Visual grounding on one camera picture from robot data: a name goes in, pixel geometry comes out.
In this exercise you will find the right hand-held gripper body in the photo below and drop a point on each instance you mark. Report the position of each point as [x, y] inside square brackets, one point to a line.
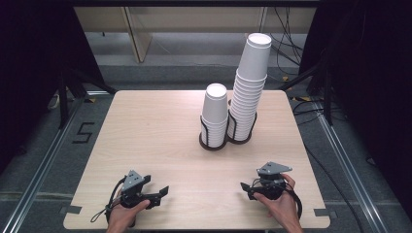
[270, 186]

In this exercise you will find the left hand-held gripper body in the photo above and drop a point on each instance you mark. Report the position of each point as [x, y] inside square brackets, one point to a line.
[132, 191]

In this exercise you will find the short stack of white cups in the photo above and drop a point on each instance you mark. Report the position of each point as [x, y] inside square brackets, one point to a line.
[214, 110]

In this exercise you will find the tall stack of white cups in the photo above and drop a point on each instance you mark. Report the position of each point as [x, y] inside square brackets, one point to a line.
[251, 81]

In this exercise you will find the person's right hand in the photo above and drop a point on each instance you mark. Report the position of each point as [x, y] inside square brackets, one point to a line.
[281, 207]

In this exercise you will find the person's left hand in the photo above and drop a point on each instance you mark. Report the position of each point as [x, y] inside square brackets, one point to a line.
[121, 216]

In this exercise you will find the grey tape piece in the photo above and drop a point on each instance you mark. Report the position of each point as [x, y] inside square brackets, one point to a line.
[325, 213]

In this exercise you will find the black metal stand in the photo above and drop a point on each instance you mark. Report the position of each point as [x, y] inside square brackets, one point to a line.
[63, 97]
[327, 97]

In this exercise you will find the black curtain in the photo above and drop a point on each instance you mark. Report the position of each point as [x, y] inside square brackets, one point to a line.
[372, 64]
[29, 48]

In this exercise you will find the beige wooden cabinet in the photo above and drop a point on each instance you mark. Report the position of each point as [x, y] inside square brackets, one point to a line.
[194, 19]

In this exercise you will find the aluminium floor rail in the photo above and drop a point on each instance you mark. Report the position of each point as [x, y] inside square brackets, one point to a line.
[353, 174]
[42, 168]

